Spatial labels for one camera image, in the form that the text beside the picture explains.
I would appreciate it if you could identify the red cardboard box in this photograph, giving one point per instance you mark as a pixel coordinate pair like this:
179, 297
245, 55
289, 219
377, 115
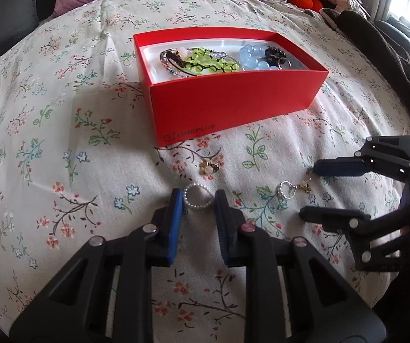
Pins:
226, 103

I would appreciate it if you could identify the black hair claw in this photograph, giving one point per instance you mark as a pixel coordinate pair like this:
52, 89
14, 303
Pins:
272, 53

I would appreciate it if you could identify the dark brown cloth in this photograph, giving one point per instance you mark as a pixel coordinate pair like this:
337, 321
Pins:
365, 28

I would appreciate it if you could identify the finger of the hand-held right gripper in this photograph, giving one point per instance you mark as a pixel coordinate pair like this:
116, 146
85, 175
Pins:
337, 168
333, 216

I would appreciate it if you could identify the dark grey sofa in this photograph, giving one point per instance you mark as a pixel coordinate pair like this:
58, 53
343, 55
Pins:
5, 18

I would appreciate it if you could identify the gold flower earring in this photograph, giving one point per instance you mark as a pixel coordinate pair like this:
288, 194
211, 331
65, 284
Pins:
208, 167

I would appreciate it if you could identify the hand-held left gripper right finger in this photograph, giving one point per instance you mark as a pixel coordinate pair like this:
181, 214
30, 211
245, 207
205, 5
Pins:
223, 225

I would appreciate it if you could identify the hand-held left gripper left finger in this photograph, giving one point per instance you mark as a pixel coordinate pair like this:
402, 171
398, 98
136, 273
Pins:
174, 221

